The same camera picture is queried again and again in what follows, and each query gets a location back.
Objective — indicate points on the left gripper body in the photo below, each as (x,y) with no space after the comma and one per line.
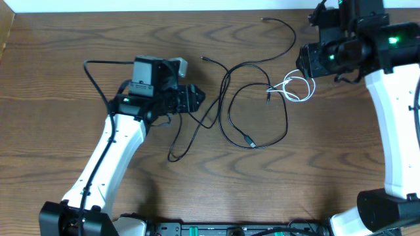
(179,100)

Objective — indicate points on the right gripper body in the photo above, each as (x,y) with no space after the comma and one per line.
(321,61)

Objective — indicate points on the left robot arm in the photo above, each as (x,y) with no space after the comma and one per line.
(153,91)

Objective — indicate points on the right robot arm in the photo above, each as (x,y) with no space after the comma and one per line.
(358,36)

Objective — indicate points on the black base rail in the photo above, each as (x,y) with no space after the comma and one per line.
(184,229)

